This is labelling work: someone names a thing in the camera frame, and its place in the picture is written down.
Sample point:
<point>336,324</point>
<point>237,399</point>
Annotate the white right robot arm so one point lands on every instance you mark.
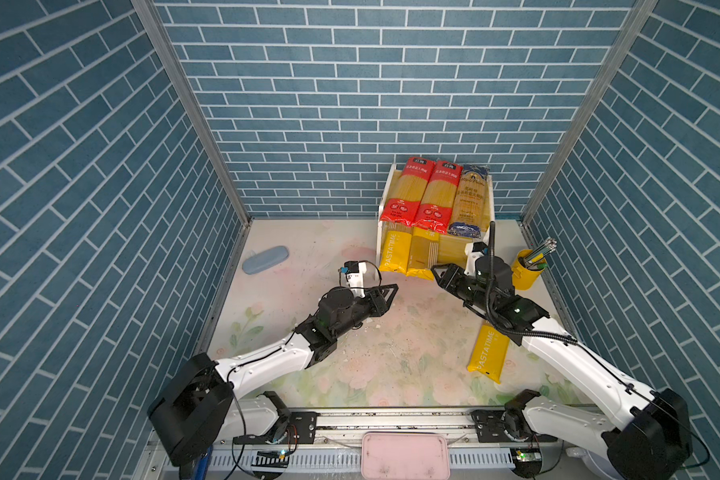
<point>642,433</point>

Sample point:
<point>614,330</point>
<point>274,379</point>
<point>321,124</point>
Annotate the yellow Pastatime bag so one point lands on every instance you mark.
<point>395,247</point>
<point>489,353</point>

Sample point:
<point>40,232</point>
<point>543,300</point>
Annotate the pens in cup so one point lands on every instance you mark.
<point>536,259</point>

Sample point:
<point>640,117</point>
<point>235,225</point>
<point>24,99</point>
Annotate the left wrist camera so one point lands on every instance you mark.
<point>359,276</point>

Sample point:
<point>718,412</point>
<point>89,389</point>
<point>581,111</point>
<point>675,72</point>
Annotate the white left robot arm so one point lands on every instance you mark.
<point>205,396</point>

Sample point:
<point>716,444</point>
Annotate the blue black handled tool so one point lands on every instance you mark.
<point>195,470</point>

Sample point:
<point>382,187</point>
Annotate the wooden two-tier shelf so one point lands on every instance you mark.
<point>451,248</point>

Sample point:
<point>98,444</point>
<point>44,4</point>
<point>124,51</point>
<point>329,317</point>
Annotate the red spaghetti bag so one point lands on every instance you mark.
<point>406,193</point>
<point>435,209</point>

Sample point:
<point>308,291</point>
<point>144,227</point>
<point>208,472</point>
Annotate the blue glasses case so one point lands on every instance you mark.
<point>265,260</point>

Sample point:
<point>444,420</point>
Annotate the yellow pen cup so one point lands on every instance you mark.
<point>522,276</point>

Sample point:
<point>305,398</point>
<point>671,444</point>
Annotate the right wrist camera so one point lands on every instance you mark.
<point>474,251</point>

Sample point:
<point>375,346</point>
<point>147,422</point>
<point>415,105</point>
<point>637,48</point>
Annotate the pink tray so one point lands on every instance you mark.
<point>404,456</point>

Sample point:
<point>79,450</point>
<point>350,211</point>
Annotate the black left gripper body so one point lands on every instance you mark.
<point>353,319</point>

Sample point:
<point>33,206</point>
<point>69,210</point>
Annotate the yellow pasta bag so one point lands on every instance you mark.
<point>423,253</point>

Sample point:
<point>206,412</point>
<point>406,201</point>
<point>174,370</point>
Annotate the blue MoliPasta spaghetti bag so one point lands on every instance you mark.
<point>469,202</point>

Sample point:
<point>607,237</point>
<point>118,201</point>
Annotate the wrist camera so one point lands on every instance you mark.
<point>359,276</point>
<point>474,251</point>

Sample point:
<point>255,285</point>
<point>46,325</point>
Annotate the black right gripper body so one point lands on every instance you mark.
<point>475,298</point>

